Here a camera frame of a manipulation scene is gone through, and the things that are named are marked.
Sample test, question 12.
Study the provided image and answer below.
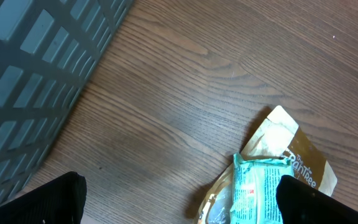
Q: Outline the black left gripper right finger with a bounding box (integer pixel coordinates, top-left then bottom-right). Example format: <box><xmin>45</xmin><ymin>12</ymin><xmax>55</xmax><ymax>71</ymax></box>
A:
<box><xmin>276</xmin><ymin>175</ymin><xmax>358</xmax><ymax>224</ymax></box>

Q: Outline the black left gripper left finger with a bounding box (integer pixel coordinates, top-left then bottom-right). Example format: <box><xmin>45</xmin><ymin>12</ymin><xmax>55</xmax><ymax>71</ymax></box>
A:
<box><xmin>0</xmin><ymin>171</ymin><xmax>86</xmax><ymax>224</ymax></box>

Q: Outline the teal tissue pack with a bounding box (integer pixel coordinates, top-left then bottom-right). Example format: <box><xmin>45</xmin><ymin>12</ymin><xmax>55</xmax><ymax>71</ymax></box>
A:
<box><xmin>230</xmin><ymin>153</ymin><xmax>294</xmax><ymax>224</ymax></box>

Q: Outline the brown snack packet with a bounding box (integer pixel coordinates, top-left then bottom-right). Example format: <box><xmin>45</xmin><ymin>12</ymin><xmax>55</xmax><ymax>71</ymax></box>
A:
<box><xmin>195</xmin><ymin>106</ymin><xmax>337</xmax><ymax>223</ymax></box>

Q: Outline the grey plastic mesh basket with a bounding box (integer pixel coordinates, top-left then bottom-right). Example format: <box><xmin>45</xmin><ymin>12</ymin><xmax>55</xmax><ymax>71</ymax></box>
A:
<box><xmin>0</xmin><ymin>0</ymin><xmax>133</xmax><ymax>206</ymax></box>

